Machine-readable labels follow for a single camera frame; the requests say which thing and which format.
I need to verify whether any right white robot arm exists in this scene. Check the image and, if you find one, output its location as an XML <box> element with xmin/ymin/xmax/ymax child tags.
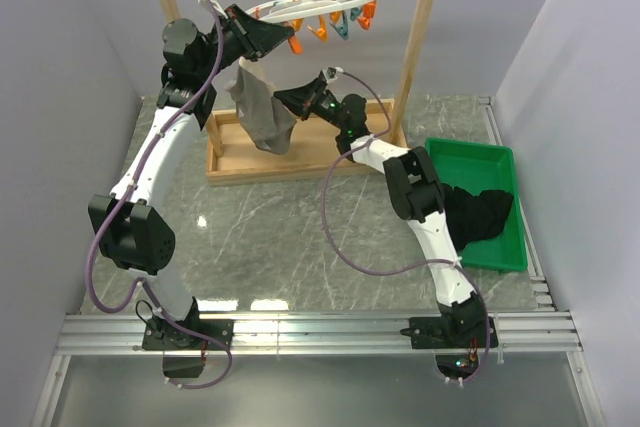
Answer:
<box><xmin>274</xmin><ymin>68</ymin><xmax>491</xmax><ymax>348</ymax></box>

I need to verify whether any black garment in bin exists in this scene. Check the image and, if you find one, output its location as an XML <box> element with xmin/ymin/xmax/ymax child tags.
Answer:
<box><xmin>443</xmin><ymin>184</ymin><xmax>514</xmax><ymax>252</ymax></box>

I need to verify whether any green plastic bin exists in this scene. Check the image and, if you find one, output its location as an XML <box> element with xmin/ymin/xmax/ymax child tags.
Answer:
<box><xmin>426</xmin><ymin>138</ymin><xmax>528</xmax><ymax>272</ymax></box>

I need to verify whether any taupe underwear beige waistband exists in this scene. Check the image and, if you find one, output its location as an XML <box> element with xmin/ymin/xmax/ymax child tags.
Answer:
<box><xmin>225</xmin><ymin>57</ymin><xmax>296</xmax><ymax>155</ymax></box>

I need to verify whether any aluminium mounting rail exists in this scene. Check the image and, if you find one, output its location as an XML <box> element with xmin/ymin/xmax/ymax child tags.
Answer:
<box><xmin>32</xmin><ymin>310</ymin><xmax>606</xmax><ymax>426</ymax></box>

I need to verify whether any white plastic clip hanger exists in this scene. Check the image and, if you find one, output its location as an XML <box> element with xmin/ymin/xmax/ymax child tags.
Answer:
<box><xmin>248</xmin><ymin>0</ymin><xmax>378</xmax><ymax>23</ymax></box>

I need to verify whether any yellow clip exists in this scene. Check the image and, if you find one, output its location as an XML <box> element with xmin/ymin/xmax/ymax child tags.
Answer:
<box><xmin>288</xmin><ymin>19</ymin><xmax>304</xmax><ymax>55</ymax></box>
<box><xmin>357</xmin><ymin>1</ymin><xmax>377</xmax><ymax>31</ymax></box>

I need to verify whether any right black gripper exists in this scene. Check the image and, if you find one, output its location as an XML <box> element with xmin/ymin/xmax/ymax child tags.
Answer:
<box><xmin>274</xmin><ymin>80</ymin><xmax>348</xmax><ymax>133</ymax></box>

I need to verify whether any teal clip front left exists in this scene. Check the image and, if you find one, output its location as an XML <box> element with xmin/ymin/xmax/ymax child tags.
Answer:
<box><xmin>330</xmin><ymin>11</ymin><xmax>349</xmax><ymax>40</ymax></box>

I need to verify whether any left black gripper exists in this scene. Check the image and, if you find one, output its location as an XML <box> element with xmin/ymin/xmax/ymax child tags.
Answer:
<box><xmin>198</xmin><ymin>4</ymin><xmax>295</xmax><ymax>82</ymax></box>

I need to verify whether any teal clip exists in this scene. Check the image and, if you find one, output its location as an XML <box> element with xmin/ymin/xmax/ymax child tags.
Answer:
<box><xmin>330</xmin><ymin>11</ymin><xmax>349</xmax><ymax>40</ymax></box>
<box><xmin>349</xmin><ymin>6</ymin><xmax>362</xmax><ymax>22</ymax></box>

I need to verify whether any wooden hanging rack frame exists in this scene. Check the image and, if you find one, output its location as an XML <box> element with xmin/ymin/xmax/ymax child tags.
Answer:
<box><xmin>159</xmin><ymin>0</ymin><xmax>434</xmax><ymax>186</ymax></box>

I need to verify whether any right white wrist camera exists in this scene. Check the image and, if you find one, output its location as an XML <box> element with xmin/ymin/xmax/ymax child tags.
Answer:
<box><xmin>321</xmin><ymin>67</ymin><xmax>344</xmax><ymax>84</ymax></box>

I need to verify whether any teal clip front right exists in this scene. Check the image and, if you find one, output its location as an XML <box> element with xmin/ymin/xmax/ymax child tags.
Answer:
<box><xmin>349</xmin><ymin>6</ymin><xmax>362</xmax><ymax>22</ymax></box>

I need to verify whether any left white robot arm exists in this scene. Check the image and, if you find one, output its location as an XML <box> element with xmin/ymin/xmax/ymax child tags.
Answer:
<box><xmin>85</xmin><ymin>5</ymin><xmax>294</xmax><ymax>349</ymax></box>

